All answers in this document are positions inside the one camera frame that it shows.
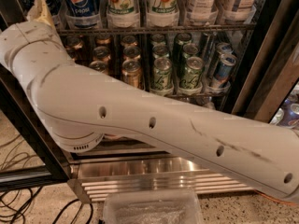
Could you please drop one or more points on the right fridge glass door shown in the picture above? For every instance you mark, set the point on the right fridge glass door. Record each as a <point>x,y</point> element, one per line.
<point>270,67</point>

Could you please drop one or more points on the front left green can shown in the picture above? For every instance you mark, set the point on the front left green can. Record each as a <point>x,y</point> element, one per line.
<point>161,79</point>

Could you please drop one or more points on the front right green can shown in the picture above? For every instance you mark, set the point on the front right green can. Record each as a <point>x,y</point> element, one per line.
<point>190,76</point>

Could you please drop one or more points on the purple can behind glass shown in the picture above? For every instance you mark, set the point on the purple can behind glass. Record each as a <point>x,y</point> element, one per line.
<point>290,114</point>

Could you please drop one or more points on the front blue silver can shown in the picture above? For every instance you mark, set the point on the front blue silver can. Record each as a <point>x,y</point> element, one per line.
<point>223,70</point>

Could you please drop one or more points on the green can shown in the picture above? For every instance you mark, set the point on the green can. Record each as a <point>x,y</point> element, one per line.
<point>161,79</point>
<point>190,76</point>

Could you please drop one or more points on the front middle gold can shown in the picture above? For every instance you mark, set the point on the front middle gold can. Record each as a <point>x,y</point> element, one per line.
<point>99,66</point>

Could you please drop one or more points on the steel fridge base grille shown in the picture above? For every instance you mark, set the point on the steel fridge base grille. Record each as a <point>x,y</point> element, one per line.
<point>93,180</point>

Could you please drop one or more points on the clear plastic bin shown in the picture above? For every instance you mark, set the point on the clear plastic bin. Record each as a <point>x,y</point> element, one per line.
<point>164,206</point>

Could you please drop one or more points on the right white grey can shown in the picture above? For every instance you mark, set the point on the right white grey can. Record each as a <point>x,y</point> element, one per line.
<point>236,10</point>

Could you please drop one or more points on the front right gold can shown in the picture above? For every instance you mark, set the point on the front right gold can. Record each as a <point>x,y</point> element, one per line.
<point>131,73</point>

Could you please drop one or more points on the open fridge door left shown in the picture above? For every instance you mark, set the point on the open fridge door left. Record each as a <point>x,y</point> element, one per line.
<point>29,156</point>

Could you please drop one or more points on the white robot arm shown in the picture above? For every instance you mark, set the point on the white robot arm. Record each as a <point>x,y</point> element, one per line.
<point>77,105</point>

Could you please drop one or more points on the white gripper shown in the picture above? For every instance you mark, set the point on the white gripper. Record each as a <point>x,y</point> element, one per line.
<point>31,32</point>

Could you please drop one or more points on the gold can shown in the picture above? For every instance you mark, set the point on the gold can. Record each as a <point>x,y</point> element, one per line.
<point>131,73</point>
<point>99,66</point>

